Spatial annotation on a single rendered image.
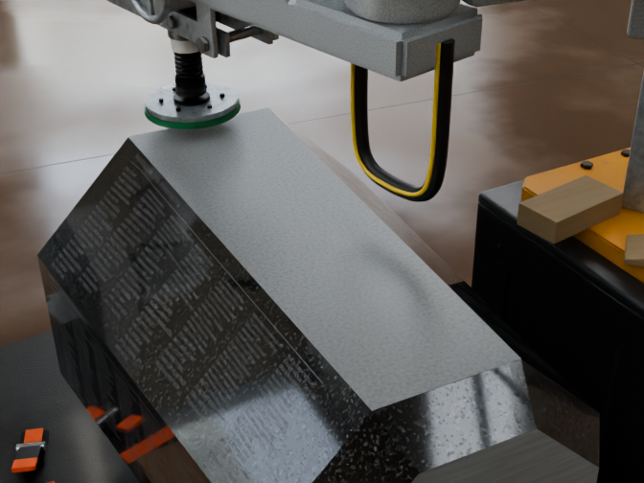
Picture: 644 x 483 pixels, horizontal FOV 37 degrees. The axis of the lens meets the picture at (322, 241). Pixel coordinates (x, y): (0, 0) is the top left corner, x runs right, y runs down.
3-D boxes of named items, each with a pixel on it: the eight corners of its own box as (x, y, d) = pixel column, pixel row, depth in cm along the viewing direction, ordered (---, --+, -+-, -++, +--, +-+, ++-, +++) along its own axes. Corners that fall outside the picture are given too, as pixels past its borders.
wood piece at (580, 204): (582, 195, 204) (585, 174, 201) (620, 213, 197) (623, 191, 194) (516, 224, 194) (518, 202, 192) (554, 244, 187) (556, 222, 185)
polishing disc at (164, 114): (260, 110, 220) (259, 96, 218) (179, 138, 208) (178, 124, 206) (204, 84, 234) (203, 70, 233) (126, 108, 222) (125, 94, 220)
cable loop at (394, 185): (448, 213, 169) (458, 40, 153) (434, 219, 168) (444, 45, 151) (358, 170, 184) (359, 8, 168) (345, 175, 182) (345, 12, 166)
